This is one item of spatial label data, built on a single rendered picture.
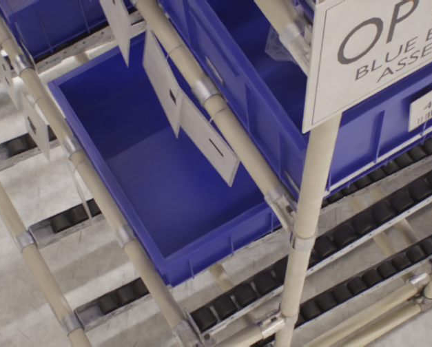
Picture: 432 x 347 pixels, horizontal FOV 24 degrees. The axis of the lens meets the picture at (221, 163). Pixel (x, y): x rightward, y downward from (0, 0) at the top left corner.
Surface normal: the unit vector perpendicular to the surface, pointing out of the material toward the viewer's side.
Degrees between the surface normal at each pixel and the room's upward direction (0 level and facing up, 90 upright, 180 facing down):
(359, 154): 90
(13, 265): 0
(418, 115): 90
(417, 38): 90
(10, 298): 0
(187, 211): 3
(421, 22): 90
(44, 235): 11
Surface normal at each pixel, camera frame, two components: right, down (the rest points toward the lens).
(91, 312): 0.16, -0.51
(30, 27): 0.52, 0.77
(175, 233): -0.04, -0.40
